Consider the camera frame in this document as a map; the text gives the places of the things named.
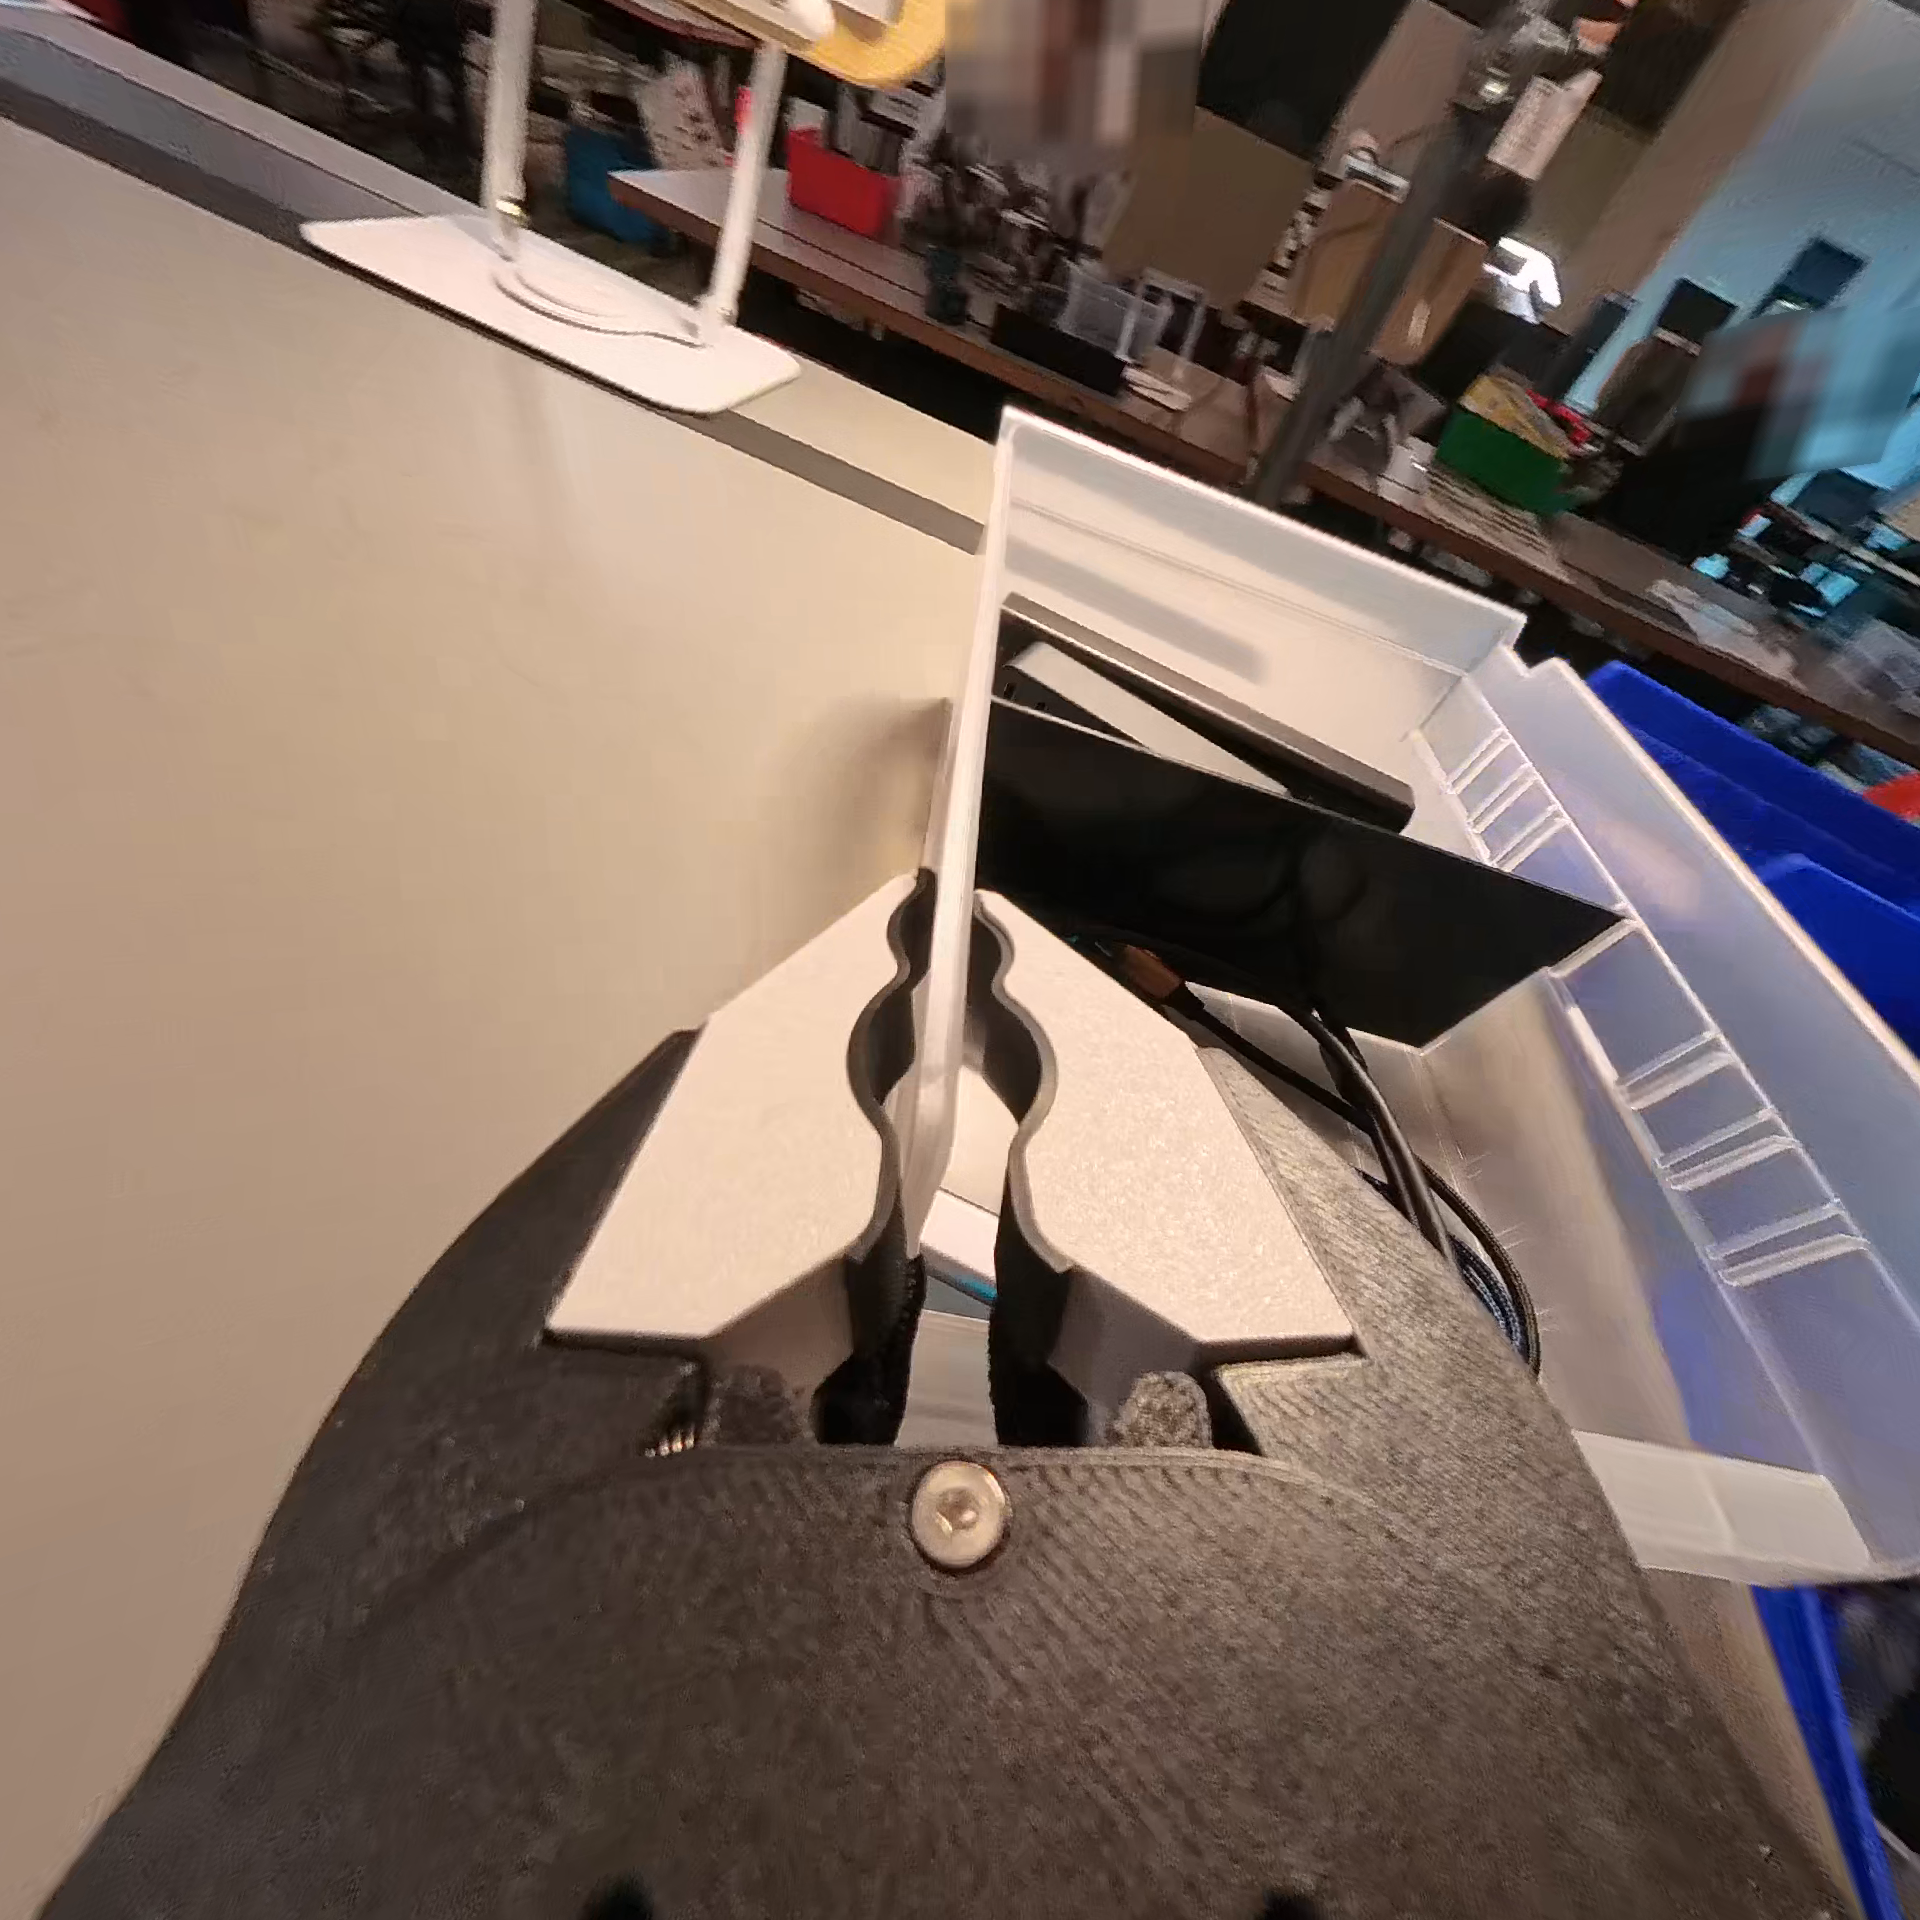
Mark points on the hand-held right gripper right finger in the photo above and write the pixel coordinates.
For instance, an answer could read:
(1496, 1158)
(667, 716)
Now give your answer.
(1184, 1201)

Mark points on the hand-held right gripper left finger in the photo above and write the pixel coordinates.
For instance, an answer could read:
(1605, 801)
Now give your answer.
(734, 1184)

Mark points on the clear plastic bin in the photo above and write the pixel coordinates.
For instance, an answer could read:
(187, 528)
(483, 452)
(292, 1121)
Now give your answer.
(1243, 556)

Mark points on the black divider panel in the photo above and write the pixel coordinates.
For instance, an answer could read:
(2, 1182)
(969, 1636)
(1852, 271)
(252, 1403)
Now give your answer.
(1348, 915)

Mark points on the blue plastic bin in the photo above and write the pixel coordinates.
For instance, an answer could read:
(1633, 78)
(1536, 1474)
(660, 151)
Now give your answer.
(1844, 931)
(1694, 751)

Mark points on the work table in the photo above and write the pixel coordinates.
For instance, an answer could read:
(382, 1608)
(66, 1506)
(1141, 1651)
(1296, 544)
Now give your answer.
(838, 263)
(1651, 586)

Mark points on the green plastic bin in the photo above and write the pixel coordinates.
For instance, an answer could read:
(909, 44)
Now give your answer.
(1499, 458)

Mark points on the black box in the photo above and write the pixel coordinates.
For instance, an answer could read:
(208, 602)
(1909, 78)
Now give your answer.
(1058, 352)

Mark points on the white document stand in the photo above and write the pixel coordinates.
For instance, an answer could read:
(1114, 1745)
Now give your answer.
(598, 322)

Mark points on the grey metal pole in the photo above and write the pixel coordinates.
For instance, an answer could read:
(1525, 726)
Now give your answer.
(1348, 330)

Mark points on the cardboard box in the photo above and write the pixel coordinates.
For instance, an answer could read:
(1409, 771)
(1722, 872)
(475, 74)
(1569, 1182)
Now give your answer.
(1201, 211)

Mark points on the blue bucket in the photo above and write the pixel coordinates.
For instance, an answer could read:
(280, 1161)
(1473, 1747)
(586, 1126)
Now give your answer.
(616, 187)

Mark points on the red plastic bin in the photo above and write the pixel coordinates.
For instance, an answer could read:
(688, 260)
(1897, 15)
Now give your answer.
(838, 182)

